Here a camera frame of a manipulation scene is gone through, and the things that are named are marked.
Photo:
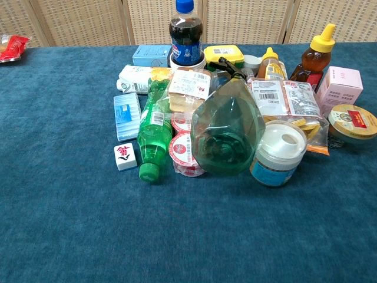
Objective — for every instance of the cola bottle blue cap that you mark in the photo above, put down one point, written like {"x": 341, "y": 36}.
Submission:
{"x": 185, "y": 38}

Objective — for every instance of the blue velvet tablecloth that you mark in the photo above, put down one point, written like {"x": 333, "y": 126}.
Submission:
{"x": 88, "y": 221}

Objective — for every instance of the white tube package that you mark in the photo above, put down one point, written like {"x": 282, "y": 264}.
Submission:
{"x": 137, "y": 78}

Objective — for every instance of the woven folding screen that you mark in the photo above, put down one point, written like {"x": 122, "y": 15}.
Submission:
{"x": 88, "y": 20}

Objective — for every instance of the clear jar white lid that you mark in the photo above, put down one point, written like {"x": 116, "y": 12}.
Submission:
{"x": 278, "y": 156}

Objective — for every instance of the green plastic soda bottle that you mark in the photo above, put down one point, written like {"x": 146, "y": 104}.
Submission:
{"x": 154, "y": 123}

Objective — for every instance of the large honey bottle yellow cap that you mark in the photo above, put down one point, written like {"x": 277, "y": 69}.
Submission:
{"x": 315, "y": 60}

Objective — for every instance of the small grey round container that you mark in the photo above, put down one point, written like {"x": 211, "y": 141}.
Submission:
{"x": 252, "y": 61}

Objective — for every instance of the red snack packet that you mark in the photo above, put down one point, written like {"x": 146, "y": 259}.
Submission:
{"x": 11, "y": 47}

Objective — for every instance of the clear seed bag white label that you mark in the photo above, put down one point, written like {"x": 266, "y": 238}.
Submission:
{"x": 306, "y": 112}

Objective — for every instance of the light blue cardboard box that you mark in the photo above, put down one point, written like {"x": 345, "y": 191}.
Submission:
{"x": 150, "y": 55}

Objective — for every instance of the small amber bottle yellow cap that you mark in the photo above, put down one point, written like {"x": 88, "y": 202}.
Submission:
{"x": 270, "y": 67}

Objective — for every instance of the red white sealed cup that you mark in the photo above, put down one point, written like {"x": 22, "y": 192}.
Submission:
{"x": 184, "y": 153}
{"x": 180, "y": 121}

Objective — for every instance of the pink cardboard box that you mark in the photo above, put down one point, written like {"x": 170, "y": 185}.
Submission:
{"x": 341, "y": 88}

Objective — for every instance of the clear snack bag barcode label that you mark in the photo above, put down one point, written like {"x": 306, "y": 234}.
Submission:
{"x": 269, "y": 97}

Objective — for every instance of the blue tissue pack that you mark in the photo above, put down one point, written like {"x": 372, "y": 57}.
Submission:
{"x": 126, "y": 116}

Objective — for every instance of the yellow lidded container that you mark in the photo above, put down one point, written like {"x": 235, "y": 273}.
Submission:
{"x": 223, "y": 53}

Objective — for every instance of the packaged bread sandwich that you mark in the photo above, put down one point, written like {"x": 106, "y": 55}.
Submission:
{"x": 188, "y": 88}

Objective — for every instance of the white mahjong tile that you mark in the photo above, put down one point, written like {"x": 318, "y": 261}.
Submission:
{"x": 125, "y": 156}

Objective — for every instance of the round tin red label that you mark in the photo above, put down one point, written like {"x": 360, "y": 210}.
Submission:
{"x": 352, "y": 123}

